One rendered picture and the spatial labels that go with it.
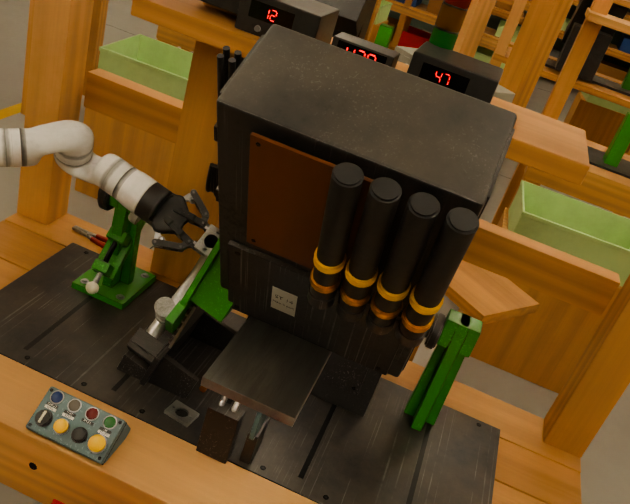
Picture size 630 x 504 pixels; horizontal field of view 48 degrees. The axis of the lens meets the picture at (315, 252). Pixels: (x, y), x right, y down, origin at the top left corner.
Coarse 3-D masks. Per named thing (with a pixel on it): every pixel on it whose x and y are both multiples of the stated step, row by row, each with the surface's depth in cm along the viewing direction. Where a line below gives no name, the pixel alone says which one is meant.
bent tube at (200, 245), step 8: (208, 232) 133; (200, 240) 132; (208, 240) 137; (216, 240) 136; (200, 248) 132; (208, 248) 132; (200, 256) 143; (200, 264) 142; (192, 272) 144; (192, 280) 143; (184, 288) 143; (176, 296) 142; (152, 328) 140; (160, 328) 140
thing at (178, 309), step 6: (180, 300) 130; (180, 306) 129; (186, 306) 129; (174, 312) 129; (180, 312) 129; (168, 318) 128; (174, 318) 128; (180, 318) 133; (168, 324) 131; (174, 324) 131; (168, 330) 136; (174, 330) 137
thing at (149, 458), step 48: (0, 384) 129; (48, 384) 132; (0, 432) 123; (144, 432) 129; (0, 480) 129; (48, 480) 124; (96, 480) 121; (144, 480) 120; (192, 480) 123; (240, 480) 126
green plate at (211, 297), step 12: (216, 252) 122; (204, 264) 124; (216, 264) 125; (204, 276) 127; (216, 276) 126; (192, 288) 127; (204, 288) 128; (216, 288) 127; (192, 300) 130; (204, 300) 129; (216, 300) 128; (228, 300) 127; (216, 312) 129; (228, 312) 130
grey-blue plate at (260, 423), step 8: (256, 416) 123; (264, 416) 127; (256, 424) 124; (264, 424) 129; (248, 432) 126; (256, 432) 125; (264, 432) 132; (248, 440) 127; (256, 440) 126; (248, 448) 128; (256, 448) 130; (240, 456) 129; (248, 456) 128; (248, 464) 129
